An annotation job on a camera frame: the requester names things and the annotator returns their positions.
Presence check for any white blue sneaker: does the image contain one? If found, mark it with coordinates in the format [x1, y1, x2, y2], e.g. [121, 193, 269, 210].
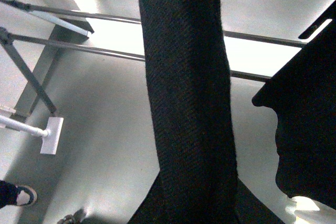
[14, 185, 38, 207]

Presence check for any grey patterned shoe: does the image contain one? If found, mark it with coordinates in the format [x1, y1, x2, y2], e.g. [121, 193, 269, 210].
[57, 209, 86, 224]

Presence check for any upper thin metal rod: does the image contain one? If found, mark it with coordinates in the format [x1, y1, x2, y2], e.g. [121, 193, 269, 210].
[1, 0, 306, 48]

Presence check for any thin metal rod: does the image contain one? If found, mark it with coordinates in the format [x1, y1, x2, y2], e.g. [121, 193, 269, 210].
[1, 30, 270, 82]
[1, 0, 306, 48]

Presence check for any black printed t-shirt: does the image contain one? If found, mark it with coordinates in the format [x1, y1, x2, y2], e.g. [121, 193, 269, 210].
[130, 0, 281, 223]

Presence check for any white floor mop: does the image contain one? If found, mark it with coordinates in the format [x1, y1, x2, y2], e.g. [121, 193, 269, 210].
[1, 105, 64, 155]

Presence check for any black garment at right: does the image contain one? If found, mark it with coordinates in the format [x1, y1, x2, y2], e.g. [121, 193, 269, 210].
[252, 4, 335, 208]

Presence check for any lower thin metal rod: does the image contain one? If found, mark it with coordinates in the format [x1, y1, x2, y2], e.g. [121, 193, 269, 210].
[1, 30, 270, 82]

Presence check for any grey folding rack frame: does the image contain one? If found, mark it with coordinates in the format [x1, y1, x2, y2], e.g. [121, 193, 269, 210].
[0, 0, 95, 123]

